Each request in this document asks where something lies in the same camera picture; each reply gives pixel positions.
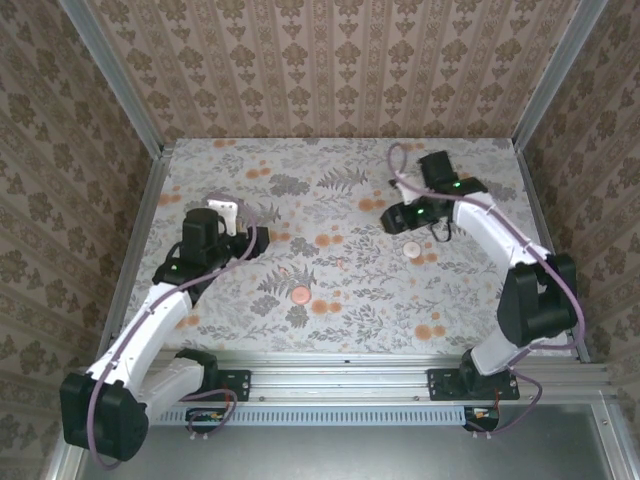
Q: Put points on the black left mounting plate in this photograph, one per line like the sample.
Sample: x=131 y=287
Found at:
x=239 y=385

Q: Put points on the grey metal panel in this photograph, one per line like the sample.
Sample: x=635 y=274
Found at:
x=350 y=455

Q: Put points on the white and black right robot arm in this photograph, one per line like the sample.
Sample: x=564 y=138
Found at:
x=480 y=225

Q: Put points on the pink round case lid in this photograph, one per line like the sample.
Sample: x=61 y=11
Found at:
x=301 y=295

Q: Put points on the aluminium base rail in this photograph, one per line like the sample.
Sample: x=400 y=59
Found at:
x=340 y=380

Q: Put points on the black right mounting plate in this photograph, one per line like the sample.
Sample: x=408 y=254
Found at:
x=442 y=385

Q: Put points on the aluminium table side rail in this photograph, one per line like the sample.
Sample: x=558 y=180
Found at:
x=536 y=200
x=140 y=240

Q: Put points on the aluminium frame post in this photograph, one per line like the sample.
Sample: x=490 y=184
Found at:
x=115 y=75
x=555 y=75

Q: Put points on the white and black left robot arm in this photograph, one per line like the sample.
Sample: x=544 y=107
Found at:
x=150 y=330

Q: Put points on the floral patterned table cover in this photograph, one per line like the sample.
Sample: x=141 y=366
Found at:
x=350 y=325

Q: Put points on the black mounting plate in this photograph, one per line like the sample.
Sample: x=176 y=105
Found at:
x=442 y=385
x=239 y=385

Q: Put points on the white round charging case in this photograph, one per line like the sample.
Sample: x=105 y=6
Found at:
x=411 y=249

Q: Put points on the black controller board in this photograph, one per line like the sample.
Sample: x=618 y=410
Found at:
x=482 y=417
x=205 y=419

